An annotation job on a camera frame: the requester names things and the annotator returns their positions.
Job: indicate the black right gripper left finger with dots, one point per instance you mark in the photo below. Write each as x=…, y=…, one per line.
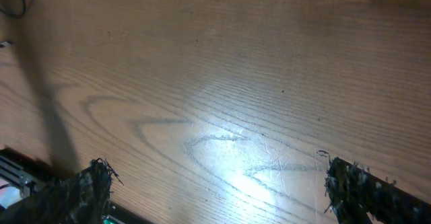
x=83, y=198

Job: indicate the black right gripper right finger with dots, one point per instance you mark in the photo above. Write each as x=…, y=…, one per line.
x=356, y=196

